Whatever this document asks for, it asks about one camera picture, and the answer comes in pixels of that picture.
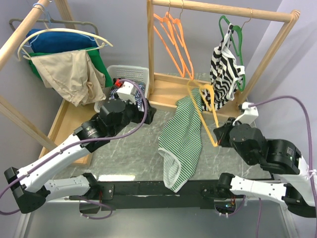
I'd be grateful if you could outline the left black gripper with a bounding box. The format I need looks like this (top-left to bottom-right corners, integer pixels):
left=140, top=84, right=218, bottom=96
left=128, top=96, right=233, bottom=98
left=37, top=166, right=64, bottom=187
left=110, top=92, right=156, bottom=136

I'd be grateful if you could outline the blue white striped tank top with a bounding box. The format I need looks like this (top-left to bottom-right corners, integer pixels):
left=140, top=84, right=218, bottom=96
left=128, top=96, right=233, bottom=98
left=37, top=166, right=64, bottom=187
left=109, top=85, right=144, bottom=112

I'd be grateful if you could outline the green white striped tank top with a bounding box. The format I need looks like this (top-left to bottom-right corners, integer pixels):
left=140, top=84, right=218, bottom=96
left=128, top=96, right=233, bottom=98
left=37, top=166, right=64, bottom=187
left=158, top=88, right=202, bottom=193

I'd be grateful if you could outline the yellow hanger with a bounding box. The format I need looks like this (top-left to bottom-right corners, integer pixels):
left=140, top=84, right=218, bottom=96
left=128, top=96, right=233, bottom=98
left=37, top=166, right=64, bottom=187
left=186, top=76, right=219, bottom=147

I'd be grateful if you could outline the black white zebra garment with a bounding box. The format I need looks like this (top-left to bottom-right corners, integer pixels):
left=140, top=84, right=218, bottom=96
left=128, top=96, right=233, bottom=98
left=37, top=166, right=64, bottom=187
left=202, top=24, right=245, bottom=111

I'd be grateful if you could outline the orange plastic hanger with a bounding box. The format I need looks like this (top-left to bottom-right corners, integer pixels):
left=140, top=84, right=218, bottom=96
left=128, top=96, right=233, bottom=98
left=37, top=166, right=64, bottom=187
left=153, top=0, right=188, bottom=77

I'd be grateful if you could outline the green hanger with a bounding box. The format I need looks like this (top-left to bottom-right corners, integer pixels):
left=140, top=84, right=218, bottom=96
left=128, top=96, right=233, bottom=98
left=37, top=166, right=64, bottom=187
left=218, top=15, right=245, bottom=92

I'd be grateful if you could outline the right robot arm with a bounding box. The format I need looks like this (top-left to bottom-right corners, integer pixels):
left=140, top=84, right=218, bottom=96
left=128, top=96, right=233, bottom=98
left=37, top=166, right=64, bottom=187
left=213, top=118, right=317, bottom=218

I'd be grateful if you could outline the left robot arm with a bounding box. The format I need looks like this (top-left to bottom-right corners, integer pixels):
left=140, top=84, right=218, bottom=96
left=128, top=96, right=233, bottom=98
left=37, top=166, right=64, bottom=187
left=4, top=99, right=157, bottom=214

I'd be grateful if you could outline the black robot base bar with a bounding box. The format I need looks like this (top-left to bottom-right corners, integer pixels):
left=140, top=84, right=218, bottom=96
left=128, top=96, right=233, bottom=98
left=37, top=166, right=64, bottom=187
left=68, top=179, right=247, bottom=211

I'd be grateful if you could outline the cream white hanger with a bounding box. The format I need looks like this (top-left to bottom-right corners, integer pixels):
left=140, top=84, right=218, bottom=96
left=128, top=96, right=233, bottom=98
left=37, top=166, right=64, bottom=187
left=17, top=28, right=112, bottom=60

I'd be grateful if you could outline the grey hanger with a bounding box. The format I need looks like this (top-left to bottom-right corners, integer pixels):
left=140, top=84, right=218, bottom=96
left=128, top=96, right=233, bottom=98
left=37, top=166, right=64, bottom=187
left=9, top=18, right=99, bottom=35

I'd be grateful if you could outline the right wooden clothes rack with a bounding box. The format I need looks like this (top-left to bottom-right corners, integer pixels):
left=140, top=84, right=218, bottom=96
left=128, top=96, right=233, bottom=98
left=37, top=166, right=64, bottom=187
left=147, top=0, right=300, bottom=122

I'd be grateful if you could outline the wooden clothes rack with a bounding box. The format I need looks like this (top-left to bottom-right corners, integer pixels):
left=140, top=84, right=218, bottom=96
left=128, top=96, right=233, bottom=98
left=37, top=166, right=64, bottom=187
left=147, top=0, right=300, bottom=122
left=0, top=0, right=94, bottom=172

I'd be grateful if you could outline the white perforated plastic basket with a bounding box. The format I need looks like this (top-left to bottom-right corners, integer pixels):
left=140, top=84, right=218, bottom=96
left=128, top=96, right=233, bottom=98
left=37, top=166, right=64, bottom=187
left=94, top=65, right=149, bottom=113

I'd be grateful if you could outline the left wooden clothes rack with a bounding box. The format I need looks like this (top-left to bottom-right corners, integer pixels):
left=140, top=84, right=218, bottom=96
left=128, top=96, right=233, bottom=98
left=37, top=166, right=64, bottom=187
left=0, top=0, right=94, bottom=172

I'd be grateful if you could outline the green garment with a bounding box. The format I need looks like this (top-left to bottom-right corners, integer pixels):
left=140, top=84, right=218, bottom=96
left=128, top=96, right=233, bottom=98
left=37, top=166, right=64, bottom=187
left=28, top=48, right=113, bottom=87

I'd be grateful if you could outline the beige cloth garment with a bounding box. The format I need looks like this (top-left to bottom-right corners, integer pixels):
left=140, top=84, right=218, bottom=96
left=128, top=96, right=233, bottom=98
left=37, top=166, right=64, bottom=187
left=31, top=50, right=106, bottom=107

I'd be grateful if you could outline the blue folded garment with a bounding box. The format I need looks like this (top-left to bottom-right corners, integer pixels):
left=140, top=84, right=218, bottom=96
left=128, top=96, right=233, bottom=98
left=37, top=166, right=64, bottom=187
left=28, top=32, right=97, bottom=53

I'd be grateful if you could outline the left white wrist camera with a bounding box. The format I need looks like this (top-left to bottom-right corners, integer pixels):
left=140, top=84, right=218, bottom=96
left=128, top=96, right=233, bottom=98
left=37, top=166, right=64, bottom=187
left=115, top=81, right=136, bottom=105

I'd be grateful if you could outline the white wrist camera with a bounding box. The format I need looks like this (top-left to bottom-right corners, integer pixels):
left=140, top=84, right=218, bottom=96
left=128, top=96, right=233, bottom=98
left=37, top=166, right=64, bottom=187
left=232, top=102, right=259, bottom=125
left=115, top=81, right=136, bottom=105

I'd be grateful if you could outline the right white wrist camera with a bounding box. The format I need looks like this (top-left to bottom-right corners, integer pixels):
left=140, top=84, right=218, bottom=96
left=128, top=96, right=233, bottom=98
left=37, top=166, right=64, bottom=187
left=232, top=102, right=259, bottom=125

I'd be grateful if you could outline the aluminium rail frame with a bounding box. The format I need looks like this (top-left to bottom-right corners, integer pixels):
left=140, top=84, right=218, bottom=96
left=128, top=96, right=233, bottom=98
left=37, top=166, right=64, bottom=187
left=14, top=179, right=298, bottom=238

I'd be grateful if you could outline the light blue wire hanger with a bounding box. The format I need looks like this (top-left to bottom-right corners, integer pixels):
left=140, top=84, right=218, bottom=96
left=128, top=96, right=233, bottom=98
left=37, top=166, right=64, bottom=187
left=25, top=10, right=109, bottom=54

